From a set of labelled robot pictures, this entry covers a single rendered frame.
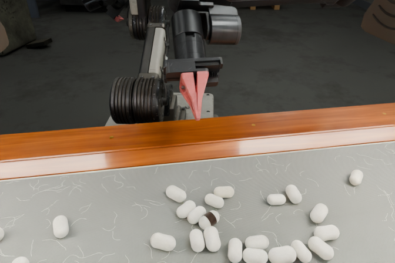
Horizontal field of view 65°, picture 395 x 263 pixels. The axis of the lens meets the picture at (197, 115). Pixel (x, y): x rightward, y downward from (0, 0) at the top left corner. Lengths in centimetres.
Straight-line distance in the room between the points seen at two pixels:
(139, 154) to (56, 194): 16
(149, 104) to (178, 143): 20
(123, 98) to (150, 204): 34
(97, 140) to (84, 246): 23
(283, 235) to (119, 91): 52
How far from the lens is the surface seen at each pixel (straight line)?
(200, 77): 52
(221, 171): 60
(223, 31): 60
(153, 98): 79
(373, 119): 80
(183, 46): 56
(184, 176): 59
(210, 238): 47
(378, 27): 36
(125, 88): 82
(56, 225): 53
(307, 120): 74
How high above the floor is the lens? 113
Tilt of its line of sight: 31 degrees down
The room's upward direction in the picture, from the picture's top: straight up
